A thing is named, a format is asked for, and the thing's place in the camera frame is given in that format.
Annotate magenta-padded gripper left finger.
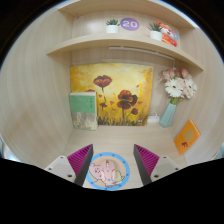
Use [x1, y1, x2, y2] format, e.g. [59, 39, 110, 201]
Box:
[43, 143, 94, 187]

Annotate round blue-rimmed cartoon mouse pad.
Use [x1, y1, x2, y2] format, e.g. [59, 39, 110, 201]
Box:
[85, 152, 131, 192]

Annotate green and beige book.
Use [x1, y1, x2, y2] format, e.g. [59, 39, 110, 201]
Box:
[68, 91, 99, 131]

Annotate teal faceted vase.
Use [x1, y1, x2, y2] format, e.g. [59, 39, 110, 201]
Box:
[159, 101, 177, 128]

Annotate pink and white flower bouquet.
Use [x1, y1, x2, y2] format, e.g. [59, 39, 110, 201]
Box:
[162, 68, 198, 105]

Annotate white power strip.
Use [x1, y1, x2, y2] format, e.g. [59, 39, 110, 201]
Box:
[146, 112, 162, 124]

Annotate white light bar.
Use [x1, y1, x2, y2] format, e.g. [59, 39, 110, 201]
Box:
[108, 45, 176, 61]

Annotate orange book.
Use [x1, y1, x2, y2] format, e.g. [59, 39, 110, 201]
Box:
[173, 118, 202, 156]

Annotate yellow poppy flower painting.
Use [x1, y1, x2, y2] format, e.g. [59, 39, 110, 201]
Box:
[69, 63, 154, 127]

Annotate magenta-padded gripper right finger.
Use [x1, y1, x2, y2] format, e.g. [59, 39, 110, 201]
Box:
[133, 143, 183, 186]

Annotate pink computer mouse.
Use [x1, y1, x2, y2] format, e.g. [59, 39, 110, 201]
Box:
[99, 159, 119, 186]

